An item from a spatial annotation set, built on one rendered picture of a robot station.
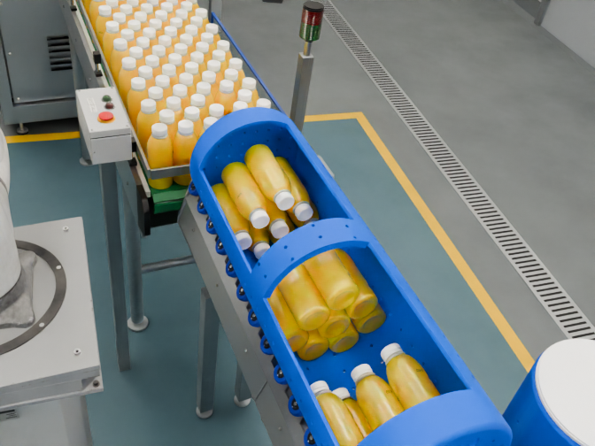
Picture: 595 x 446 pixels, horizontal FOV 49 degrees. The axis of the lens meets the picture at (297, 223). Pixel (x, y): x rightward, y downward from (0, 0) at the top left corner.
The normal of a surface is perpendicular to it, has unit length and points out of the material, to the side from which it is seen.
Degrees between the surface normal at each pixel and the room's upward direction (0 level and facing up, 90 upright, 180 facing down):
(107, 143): 90
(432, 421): 11
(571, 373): 0
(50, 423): 90
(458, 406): 7
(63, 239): 4
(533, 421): 90
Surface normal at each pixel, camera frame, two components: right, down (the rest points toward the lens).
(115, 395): 0.13, -0.74
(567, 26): -0.94, 0.11
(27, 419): 0.31, 0.66
